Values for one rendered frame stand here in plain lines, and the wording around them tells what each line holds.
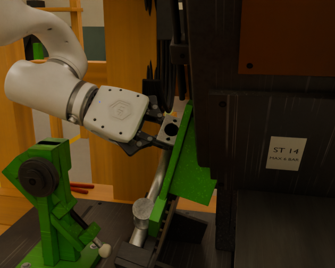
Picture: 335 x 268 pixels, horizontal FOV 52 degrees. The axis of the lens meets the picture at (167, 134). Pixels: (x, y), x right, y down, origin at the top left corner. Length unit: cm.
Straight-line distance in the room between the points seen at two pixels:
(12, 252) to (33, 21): 51
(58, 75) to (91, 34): 1117
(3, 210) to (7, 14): 65
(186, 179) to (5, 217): 63
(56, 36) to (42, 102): 13
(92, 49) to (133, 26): 1095
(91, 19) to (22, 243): 1110
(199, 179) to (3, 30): 38
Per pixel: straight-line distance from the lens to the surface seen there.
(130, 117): 63
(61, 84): 66
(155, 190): 72
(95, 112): 64
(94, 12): 1177
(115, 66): 94
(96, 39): 1177
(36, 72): 69
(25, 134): 117
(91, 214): 97
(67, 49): 72
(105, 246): 74
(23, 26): 62
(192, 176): 57
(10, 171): 73
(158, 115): 65
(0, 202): 115
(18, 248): 89
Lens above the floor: 139
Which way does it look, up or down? 18 degrees down
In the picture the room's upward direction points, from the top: straight up
